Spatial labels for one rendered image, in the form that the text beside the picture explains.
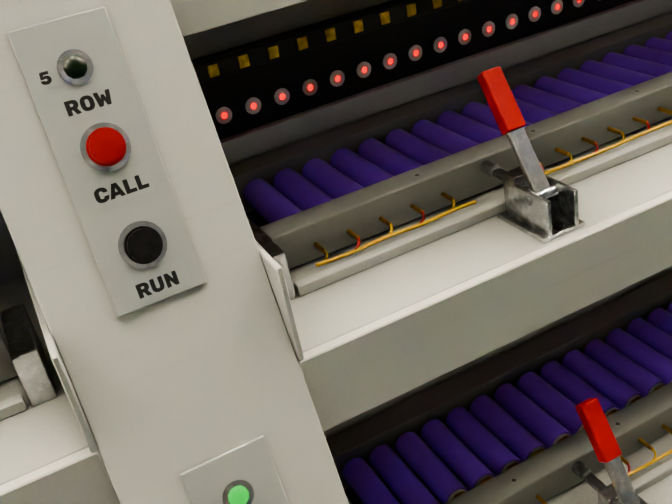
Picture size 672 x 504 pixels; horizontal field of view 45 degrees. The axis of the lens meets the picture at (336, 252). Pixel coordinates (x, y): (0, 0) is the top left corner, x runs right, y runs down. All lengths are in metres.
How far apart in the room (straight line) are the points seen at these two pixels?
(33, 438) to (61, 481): 0.03
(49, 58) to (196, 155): 0.07
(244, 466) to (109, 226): 0.12
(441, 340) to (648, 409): 0.20
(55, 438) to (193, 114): 0.15
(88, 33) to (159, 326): 0.12
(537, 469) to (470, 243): 0.16
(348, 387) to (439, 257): 0.09
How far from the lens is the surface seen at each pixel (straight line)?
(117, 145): 0.35
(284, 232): 0.43
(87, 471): 0.37
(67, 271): 0.35
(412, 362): 0.41
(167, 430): 0.37
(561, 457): 0.54
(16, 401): 0.41
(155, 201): 0.35
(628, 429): 0.56
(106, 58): 0.36
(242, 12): 0.39
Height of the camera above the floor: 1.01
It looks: 9 degrees down
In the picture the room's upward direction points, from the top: 19 degrees counter-clockwise
